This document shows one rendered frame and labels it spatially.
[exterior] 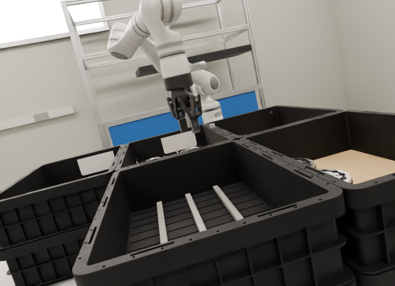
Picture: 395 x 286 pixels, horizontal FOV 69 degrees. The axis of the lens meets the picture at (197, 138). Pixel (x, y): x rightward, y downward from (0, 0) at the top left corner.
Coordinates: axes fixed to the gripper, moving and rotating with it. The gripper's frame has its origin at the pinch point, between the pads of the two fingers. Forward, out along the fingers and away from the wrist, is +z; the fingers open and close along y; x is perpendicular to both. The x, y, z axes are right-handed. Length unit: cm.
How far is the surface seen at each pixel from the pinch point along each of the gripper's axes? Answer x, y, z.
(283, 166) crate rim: -8.4, 38.4, 2.9
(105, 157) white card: -15.2, -35.9, 7.4
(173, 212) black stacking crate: -17.1, 14.1, 13.5
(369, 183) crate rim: -10, 51, 2
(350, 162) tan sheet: 20.1, 32.2, 13.5
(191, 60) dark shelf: 123, -173, -27
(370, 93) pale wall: 370, -132, 65
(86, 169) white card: -21.9, -38.8, 10.0
